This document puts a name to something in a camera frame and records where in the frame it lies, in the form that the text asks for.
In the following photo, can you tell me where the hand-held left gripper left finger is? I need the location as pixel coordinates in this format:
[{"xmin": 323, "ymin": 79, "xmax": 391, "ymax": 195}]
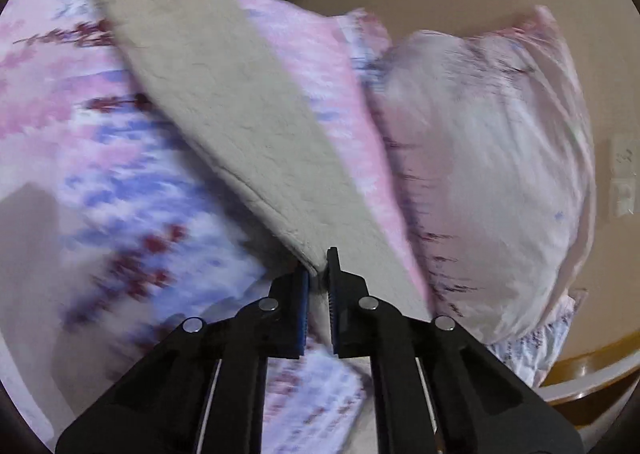
[{"xmin": 55, "ymin": 265, "xmax": 312, "ymax": 454}]

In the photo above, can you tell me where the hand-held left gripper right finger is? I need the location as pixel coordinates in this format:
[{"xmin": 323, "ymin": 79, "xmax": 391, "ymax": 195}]
[{"xmin": 326, "ymin": 247, "xmax": 584, "ymax": 454}]

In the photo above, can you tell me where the beige fleece cloth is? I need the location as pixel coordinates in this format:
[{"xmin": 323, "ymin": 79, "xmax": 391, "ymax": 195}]
[{"xmin": 77, "ymin": 0, "xmax": 436, "ymax": 322}]

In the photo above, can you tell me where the white purple floral pillow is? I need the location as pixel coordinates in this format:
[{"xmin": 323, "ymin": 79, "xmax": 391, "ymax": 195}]
[{"xmin": 487, "ymin": 287, "xmax": 588, "ymax": 387}]

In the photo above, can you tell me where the pale pink pillow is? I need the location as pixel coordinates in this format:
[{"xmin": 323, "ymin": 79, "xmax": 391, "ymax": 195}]
[{"xmin": 372, "ymin": 4, "xmax": 598, "ymax": 347}]

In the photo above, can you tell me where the wooden bed headboard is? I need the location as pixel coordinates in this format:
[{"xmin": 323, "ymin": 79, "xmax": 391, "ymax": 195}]
[{"xmin": 537, "ymin": 331, "xmax": 640, "ymax": 430}]

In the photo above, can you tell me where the pink floral bed sheet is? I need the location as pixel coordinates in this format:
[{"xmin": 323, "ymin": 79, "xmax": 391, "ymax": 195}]
[{"xmin": 0, "ymin": 0, "xmax": 431, "ymax": 454}]

